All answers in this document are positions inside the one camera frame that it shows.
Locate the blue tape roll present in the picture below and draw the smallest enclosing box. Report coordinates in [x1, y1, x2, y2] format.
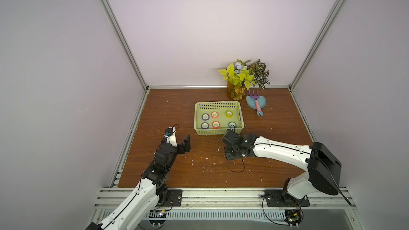
[228, 121, 236, 129]

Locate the purple pink toy rake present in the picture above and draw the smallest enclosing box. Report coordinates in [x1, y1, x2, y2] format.
[249, 89, 264, 117]

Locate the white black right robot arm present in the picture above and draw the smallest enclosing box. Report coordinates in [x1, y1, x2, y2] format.
[222, 129, 342, 204]

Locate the light green perforated storage basket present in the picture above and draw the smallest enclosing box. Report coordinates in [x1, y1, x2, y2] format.
[194, 101, 245, 136]

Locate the right circuit board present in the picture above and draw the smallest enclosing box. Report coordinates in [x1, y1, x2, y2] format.
[284, 208, 304, 227]

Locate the yellow tape roll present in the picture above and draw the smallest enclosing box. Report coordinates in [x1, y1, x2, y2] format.
[225, 110, 233, 118]

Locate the pink tape roll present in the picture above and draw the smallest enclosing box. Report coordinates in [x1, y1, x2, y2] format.
[211, 111, 219, 119]

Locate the light blue toy dustpan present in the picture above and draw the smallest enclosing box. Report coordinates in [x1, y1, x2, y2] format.
[245, 95, 267, 111]

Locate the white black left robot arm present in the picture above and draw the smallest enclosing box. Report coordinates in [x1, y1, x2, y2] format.
[87, 133, 191, 230]

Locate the circuit board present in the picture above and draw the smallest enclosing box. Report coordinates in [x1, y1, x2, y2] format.
[284, 208, 304, 227]
[148, 210, 168, 230]

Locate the aluminium front rail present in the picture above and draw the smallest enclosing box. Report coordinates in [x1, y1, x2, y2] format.
[93, 187, 355, 209]

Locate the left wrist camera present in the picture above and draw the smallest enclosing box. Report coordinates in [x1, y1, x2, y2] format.
[164, 127, 177, 147]

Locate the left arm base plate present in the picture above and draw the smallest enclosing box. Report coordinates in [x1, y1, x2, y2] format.
[157, 189, 183, 207]

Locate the red tape roll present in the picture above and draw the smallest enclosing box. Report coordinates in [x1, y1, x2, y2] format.
[212, 121, 220, 129]

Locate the left circuit board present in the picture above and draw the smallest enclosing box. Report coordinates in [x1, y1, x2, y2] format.
[148, 210, 168, 230]

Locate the purple tape roll front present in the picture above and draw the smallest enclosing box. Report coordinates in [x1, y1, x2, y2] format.
[201, 122, 209, 129]

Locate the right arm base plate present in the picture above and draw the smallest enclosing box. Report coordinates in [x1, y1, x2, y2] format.
[264, 189, 311, 207]

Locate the amber vase with artificial plants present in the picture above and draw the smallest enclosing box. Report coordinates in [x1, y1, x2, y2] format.
[218, 59, 270, 101]

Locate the purple tape roll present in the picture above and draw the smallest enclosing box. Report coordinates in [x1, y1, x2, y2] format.
[201, 122, 209, 129]
[201, 114, 210, 121]

